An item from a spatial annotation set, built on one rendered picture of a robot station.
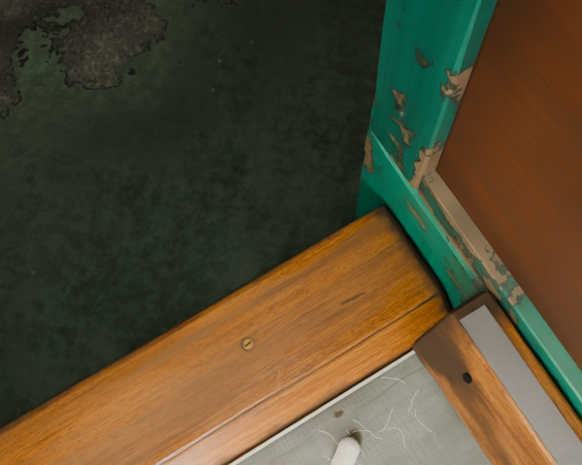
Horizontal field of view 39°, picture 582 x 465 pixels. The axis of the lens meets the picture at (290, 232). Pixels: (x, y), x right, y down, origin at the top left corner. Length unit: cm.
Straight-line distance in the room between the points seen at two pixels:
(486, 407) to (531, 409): 4
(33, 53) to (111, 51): 16
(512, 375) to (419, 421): 13
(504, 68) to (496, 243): 17
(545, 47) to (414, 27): 10
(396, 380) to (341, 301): 8
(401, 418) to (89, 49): 121
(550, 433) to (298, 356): 21
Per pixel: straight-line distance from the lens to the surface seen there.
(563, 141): 44
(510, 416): 60
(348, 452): 68
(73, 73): 172
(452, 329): 60
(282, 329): 68
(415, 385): 70
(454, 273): 66
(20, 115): 170
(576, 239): 49
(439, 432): 70
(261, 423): 68
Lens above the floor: 143
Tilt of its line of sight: 71 degrees down
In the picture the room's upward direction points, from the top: 4 degrees counter-clockwise
